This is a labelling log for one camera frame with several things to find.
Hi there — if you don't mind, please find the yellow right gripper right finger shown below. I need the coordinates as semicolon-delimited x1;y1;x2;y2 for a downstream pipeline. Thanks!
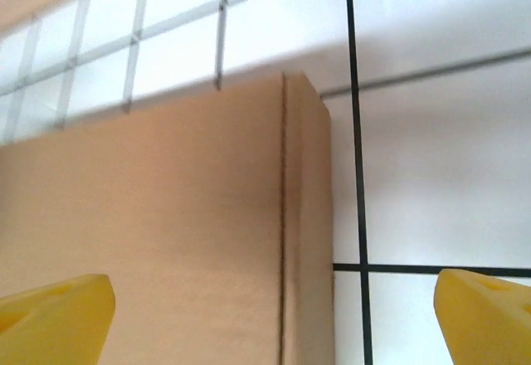
433;268;531;365

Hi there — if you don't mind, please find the brown cardboard box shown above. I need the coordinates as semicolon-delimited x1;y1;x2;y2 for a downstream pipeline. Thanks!
0;71;335;365

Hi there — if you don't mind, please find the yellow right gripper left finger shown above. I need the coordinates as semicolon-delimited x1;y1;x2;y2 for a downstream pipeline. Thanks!
0;273;117;365

